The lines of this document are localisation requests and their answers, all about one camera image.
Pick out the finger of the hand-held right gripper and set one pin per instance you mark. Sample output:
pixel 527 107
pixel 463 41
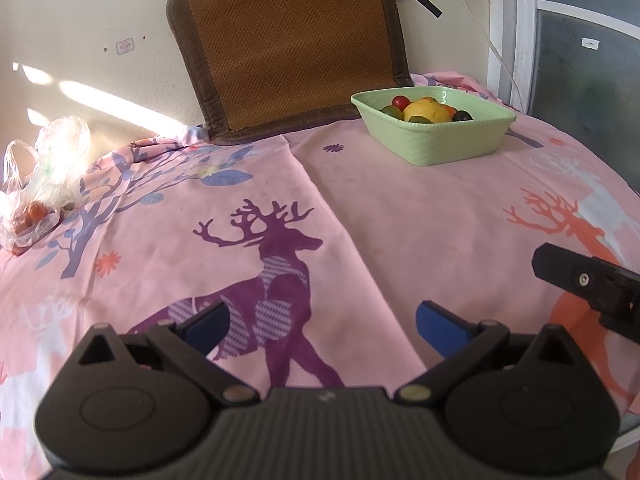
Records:
pixel 580 277

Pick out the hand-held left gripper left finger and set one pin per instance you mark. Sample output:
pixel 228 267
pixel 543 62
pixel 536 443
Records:
pixel 207 325

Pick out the yellow lemon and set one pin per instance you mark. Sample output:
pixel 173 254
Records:
pixel 427 110

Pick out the small red tomato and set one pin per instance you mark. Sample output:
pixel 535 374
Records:
pixel 400 102

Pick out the brown woven seat cushion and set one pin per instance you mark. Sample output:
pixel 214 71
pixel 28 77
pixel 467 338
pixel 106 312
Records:
pixel 290 45

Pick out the small pink wall sticker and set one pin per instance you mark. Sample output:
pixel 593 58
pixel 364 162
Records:
pixel 125 46

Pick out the orange inside plastic bag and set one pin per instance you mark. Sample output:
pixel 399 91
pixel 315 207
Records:
pixel 32 213

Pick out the pink printed bed sheet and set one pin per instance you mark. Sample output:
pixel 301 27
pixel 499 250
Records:
pixel 350 235

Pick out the clear plastic bag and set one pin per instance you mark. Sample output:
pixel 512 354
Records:
pixel 55 170

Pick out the light green bowl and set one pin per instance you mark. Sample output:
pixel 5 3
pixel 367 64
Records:
pixel 440 142

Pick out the white window frame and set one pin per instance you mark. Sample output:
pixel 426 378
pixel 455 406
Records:
pixel 525 10

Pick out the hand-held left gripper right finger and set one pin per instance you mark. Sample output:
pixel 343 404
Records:
pixel 440 327

